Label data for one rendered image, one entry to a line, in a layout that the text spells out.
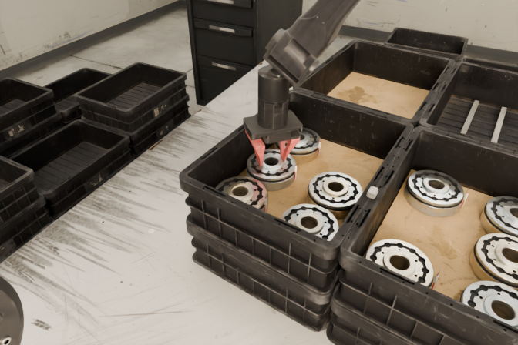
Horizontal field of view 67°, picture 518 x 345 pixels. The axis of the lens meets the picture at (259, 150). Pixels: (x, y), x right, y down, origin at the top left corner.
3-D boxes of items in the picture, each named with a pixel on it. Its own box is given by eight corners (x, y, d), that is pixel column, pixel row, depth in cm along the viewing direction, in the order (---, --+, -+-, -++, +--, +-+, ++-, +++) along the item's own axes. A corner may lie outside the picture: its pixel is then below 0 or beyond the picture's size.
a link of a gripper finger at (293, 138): (254, 155, 83) (254, 117, 78) (286, 149, 85) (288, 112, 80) (265, 175, 78) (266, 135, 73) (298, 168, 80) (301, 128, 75)
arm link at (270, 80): (252, 68, 68) (281, 75, 66) (270, 55, 73) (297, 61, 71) (252, 104, 72) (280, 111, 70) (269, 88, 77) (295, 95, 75)
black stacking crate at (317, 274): (326, 303, 61) (334, 254, 55) (183, 225, 74) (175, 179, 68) (402, 169, 88) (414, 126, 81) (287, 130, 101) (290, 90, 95)
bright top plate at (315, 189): (350, 216, 70) (351, 214, 70) (299, 196, 74) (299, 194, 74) (368, 185, 77) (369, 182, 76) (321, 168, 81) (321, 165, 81)
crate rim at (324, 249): (333, 264, 55) (335, 252, 54) (175, 187, 69) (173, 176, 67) (413, 133, 82) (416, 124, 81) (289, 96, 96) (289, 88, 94)
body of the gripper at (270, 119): (242, 125, 78) (241, 92, 74) (290, 117, 81) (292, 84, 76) (252, 143, 73) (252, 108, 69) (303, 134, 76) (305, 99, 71)
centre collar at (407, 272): (410, 283, 58) (411, 280, 58) (378, 268, 60) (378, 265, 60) (419, 260, 61) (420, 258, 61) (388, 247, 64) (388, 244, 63)
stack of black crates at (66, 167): (74, 262, 149) (45, 195, 129) (22, 234, 160) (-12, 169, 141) (145, 199, 178) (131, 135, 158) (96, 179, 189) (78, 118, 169)
